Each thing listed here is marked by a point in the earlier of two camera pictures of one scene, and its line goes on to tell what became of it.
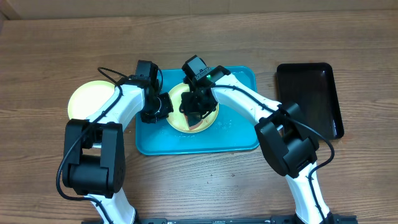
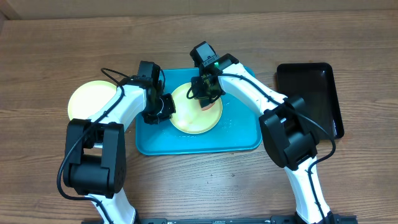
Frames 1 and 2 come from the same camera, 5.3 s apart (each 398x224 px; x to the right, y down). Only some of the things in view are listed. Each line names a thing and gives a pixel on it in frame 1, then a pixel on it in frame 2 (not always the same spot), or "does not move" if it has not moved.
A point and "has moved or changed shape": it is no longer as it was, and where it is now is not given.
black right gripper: (193, 109) → (201, 94)
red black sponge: (194, 121) has moved or changed shape
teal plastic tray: (232, 132) does not move
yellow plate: (89, 98) does not move
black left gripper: (166, 99) does not move
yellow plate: (176, 118) does not move
